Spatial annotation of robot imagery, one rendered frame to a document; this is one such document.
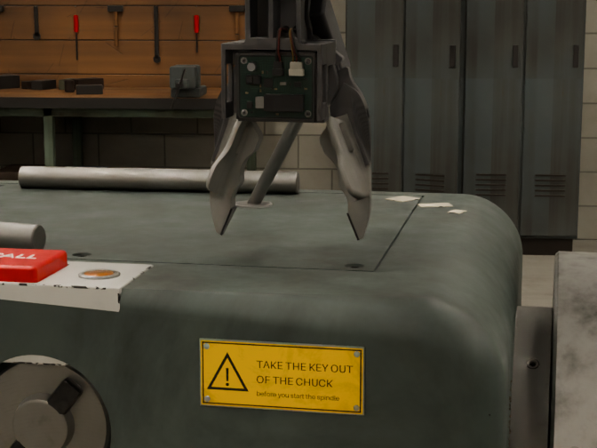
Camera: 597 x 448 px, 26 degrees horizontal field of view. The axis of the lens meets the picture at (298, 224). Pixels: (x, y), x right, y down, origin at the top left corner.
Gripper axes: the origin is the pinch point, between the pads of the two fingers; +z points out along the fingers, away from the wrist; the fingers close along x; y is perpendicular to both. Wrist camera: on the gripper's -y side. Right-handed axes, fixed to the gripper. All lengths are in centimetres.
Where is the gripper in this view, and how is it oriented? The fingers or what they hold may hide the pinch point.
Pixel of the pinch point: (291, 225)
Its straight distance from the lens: 97.1
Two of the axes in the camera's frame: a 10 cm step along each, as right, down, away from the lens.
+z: 0.0, 9.8, 1.8
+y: -1.9, 1.8, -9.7
